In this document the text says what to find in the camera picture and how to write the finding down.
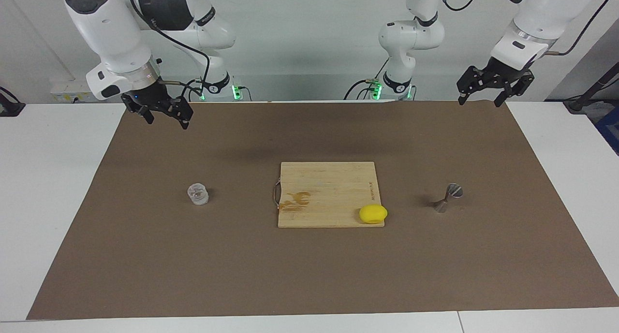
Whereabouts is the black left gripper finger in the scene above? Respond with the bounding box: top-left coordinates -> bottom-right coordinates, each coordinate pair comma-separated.
457,66 -> 489,105
494,73 -> 535,107

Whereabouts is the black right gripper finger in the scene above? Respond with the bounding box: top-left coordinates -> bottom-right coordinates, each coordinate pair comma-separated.
164,97 -> 194,130
125,101 -> 155,125

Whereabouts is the small clear glass cup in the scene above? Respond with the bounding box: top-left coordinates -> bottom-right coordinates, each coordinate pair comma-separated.
187,183 -> 209,205

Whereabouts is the steel jigger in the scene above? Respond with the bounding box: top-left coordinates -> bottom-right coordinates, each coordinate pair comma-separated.
433,183 -> 463,214

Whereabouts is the black stand leg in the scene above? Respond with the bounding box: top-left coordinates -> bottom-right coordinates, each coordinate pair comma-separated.
563,62 -> 619,114

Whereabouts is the white power strip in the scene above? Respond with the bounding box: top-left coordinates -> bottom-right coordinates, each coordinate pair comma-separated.
50,79 -> 104,103

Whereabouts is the blue crate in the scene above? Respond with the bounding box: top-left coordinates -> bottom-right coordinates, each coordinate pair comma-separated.
594,106 -> 619,155

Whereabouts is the black clamp base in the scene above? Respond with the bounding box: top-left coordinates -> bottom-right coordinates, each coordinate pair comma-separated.
0,87 -> 26,117

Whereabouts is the brown table mat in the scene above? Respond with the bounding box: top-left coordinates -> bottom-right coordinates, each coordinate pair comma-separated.
27,101 -> 619,320

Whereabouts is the yellow lemon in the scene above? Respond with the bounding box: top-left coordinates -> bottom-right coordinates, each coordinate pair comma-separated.
359,204 -> 388,225

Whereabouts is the wooden cutting board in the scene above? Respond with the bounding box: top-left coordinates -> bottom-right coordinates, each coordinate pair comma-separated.
273,161 -> 386,228

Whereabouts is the black right base cable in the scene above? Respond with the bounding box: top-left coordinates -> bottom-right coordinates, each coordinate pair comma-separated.
186,78 -> 252,101

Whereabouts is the black base cable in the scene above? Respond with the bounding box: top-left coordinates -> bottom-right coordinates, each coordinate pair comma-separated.
186,78 -> 252,101
344,58 -> 390,101

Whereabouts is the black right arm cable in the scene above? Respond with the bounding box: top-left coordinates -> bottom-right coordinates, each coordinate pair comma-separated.
128,0 -> 211,101

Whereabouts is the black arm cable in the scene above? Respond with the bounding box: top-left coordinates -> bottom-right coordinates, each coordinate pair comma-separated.
438,0 -> 619,57
128,0 -> 211,101

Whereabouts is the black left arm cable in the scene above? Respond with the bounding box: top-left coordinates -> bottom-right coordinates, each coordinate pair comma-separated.
438,0 -> 619,57

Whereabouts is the black left base cable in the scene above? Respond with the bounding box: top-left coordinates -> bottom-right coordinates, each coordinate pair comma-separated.
344,58 -> 390,101

